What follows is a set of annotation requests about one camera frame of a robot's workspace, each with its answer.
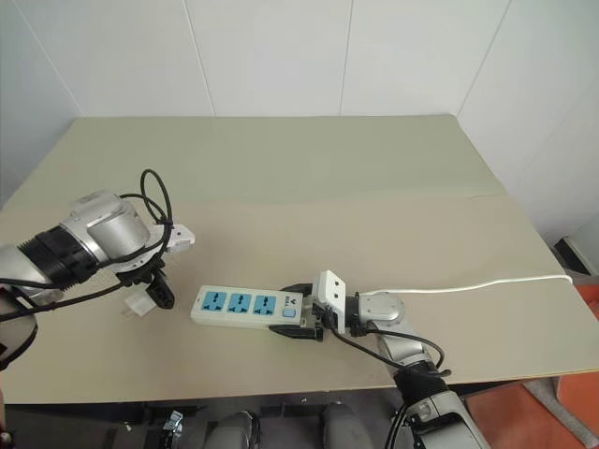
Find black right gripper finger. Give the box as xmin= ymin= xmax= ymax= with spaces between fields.
xmin=279 ymin=282 xmax=315 ymax=299
xmin=268 ymin=325 xmax=325 ymax=344

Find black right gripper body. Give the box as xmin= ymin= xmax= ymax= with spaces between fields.
xmin=299 ymin=294 xmax=329 ymax=341

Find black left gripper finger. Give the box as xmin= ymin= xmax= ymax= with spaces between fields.
xmin=146 ymin=270 xmax=176 ymax=311

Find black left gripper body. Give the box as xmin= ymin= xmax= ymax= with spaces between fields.
xmin=115 ymin=263 xmax=166 ymax=288

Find white charger plug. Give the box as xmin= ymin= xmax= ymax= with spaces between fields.
xmin=122 ymin=293 xmax=157 ymax=320

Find white power strip blue sockets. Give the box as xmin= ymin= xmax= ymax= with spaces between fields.
xmin=189 ymin=284 xmax=303 ymax=330

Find dark grey rounded shape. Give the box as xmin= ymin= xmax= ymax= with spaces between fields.
xmin=211 ymin=410 xmax=257 ymax=449
xmin=319 ymin=402 xmax=362 ymax=449

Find grey box on floor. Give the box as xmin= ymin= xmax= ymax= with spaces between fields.
xmin=553 ymin=235 xmax=599 ymax=277

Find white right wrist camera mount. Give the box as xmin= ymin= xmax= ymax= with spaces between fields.
xmin=312 ymin=269 xmax=350 ymax=335

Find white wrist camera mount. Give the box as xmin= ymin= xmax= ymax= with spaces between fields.
xmin=312 ymin=269 xmax=350 ymax=335
xmin=148 ymin=223 xmax=197 ymax=256

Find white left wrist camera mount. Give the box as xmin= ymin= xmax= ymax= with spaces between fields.
xmin=148 ymin=223 xmax=197 ymax=256

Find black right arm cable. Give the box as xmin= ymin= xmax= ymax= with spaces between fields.
xmin=321 ymin=311 xmax=453 ymax=449

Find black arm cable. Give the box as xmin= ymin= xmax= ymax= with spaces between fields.
xmin=0 ymin=168 xmax=178 ymax=324
xmin=321 ymin=311 xmax=453 ymax=449

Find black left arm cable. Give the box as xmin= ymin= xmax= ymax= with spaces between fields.
xmin=0 ymin=168 xmax=178 ymax=324

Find white power strip cord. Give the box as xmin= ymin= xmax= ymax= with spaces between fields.
xmin=358 ymin=274 xmax=575 ymax=297

